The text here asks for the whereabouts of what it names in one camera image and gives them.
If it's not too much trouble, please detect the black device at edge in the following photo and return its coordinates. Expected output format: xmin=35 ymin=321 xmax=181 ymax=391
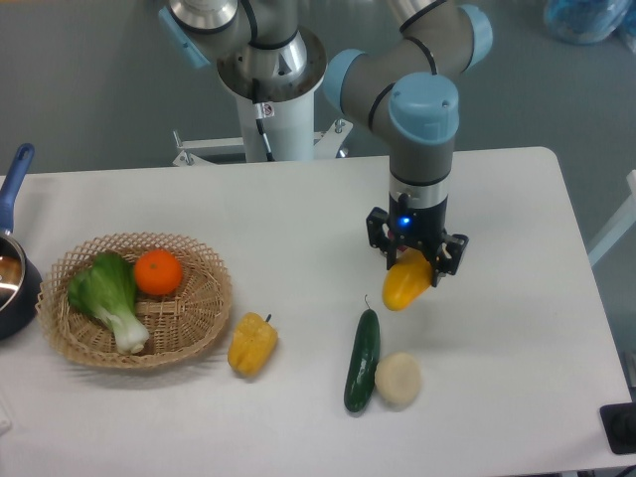
xmin=599 ymin=402 xmax=635 ymax=455

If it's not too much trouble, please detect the woven wicker basket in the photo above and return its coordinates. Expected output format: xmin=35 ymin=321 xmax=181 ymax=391
xmin=36 ymin=232 xmax=232 ymax=370

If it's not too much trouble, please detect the orange fruit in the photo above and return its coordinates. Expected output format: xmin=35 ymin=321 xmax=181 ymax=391
xmin=133 ymin=249 xmax=183 ymax=296

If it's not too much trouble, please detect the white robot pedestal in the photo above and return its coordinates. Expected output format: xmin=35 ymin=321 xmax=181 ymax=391
xmin=171 ymin=29 xmax=354 ymax=168

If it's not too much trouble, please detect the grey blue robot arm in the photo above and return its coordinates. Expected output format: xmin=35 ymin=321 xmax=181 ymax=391
xmin=159 ymin=1 xmax=493 ymax=282

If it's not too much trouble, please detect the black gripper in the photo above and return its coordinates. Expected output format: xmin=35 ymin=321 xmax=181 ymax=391
xmin=365 ymin=198 xmax=469 ymax=287

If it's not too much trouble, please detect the beige round bun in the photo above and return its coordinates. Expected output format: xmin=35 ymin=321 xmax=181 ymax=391
xmin=375 ymin=352 xmax=422 ymax=408

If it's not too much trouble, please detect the yellow mango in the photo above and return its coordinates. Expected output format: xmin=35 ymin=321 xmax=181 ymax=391
xmin=382 ymin=248 xmax=433 ymax=311

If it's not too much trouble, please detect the yellow bell pepper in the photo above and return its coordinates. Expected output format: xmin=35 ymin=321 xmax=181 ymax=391
xmin=228 ymin=312 xmax=278 ymax=378

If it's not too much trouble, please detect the dark blue saucepan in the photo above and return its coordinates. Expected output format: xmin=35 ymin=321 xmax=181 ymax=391
xmin=1 ymin=143 xmax=42 ymax=340

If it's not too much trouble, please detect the green bok choy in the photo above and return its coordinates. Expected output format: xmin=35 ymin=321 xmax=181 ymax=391
xmin=67 ymin=252 xmax=150 ymax=354

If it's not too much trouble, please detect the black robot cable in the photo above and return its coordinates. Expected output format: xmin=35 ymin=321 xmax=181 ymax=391
xmin=250 ymin=79 xmax=276 ymax=163

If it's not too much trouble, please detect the white frame at right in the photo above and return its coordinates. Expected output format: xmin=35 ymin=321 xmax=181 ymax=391
xmin=587 ymin=170 xmax=635 ymax=267

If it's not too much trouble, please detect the blue plastic bag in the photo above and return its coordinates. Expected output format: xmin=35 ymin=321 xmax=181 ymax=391
xmin=544 ymin=1 xmax=635 ymax=54

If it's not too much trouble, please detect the green cucumber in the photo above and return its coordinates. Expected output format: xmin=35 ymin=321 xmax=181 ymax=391
xmin=343 ymin=296 xmax=381 ymax=415

